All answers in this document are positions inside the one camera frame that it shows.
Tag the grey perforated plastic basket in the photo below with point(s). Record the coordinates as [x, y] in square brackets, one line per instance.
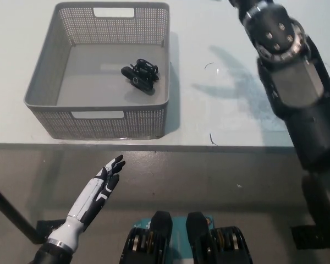
[99, 90]

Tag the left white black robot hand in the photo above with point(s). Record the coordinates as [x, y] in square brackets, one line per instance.
[90, 198]

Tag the black table leg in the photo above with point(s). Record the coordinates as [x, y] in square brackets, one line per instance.
[11, 211]

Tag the black floor foot plate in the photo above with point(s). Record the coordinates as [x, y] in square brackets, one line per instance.
[45, 229]
[302, 236]

